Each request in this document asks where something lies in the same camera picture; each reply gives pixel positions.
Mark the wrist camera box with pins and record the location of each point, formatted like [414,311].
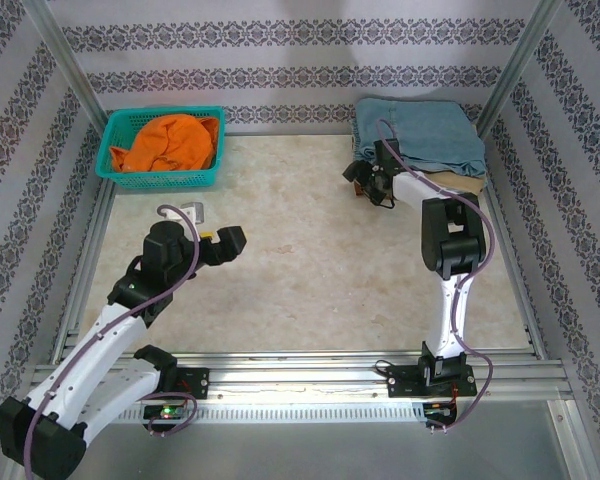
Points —
[231,242]
[354,171]

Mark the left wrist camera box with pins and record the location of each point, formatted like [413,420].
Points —
[231,242]

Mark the blue denim jeans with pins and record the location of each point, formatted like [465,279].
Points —
[430,135]

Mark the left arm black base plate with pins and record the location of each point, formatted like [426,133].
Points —
[195,382]

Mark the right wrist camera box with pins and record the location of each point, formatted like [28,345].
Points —
[354,171]

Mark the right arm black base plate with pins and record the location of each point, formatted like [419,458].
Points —
[405,382]

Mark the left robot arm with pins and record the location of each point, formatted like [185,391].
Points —
[105,340]

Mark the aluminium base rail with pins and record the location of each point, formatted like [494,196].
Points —
[305,385]

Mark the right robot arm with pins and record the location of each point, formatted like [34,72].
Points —
[450,235]

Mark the small white grey clip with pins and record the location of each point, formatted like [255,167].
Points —
[192,212]

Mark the orange garment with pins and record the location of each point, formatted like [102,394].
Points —
[175,140]

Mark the tan folded trousers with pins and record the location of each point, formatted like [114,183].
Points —
[460,181]

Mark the aluminium frame post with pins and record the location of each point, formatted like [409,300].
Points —
[520,55]
[65,55]

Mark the teal plastic basket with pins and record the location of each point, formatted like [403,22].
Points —
[105,171]

